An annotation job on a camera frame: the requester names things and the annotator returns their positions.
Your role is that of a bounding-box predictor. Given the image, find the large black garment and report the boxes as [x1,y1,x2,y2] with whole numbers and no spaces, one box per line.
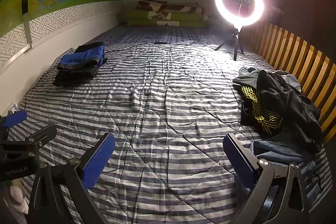
[233,68,326,153]

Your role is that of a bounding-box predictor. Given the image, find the folded blue black shorts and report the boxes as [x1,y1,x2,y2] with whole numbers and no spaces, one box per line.
[58,42,105,69]

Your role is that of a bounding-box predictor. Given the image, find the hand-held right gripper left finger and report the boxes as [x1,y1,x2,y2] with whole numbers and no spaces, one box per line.
[28,132,116,224]

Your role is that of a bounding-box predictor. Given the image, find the grey yellow patterned garment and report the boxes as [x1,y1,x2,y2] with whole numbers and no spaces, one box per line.
[274,70,302,93]

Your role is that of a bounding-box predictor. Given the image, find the white power strip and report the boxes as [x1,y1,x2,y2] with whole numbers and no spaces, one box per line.
[7,102,19,115]

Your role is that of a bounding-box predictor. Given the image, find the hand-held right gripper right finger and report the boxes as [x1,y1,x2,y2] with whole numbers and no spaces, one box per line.
[223,133,310,224]

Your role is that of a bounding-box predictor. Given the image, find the white cloth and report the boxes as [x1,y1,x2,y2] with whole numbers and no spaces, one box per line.
[10,182,28,214]

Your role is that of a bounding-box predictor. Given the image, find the green folded blanket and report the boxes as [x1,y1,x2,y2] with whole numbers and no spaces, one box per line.
[127,9,209,28]

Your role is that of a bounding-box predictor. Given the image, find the wooden slatted bed rail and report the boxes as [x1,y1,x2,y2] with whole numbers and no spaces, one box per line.
[256,21,336,144]

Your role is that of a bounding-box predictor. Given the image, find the folded black garment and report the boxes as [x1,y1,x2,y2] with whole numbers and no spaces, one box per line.
[52,63,108,86]

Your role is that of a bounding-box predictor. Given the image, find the brown white folded blanket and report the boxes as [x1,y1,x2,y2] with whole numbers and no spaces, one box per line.
[135,0,205,14]

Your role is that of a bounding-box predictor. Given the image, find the black ring light cable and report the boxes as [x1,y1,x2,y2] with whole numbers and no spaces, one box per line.
[104,39,210,50]

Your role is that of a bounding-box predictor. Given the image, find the black yellow patterned shirt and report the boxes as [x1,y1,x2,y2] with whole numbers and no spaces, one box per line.
[240,84,284,139]

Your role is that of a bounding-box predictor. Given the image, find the grey striped quilted blanket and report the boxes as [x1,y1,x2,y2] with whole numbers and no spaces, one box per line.
[5,25,330,224]

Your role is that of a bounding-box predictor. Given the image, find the blue jeans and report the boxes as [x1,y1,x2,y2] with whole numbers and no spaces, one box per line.
[249,140,327,203]

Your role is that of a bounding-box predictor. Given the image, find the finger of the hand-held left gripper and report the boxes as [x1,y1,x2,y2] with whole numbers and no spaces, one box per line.
[25,124,58,151]
[0,111,28,128]

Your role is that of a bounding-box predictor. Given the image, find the round ring light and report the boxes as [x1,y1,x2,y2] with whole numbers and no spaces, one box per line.
[215,0,264,30]

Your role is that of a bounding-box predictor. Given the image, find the black tripod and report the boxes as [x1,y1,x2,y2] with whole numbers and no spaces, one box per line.
[215,25,246,60]

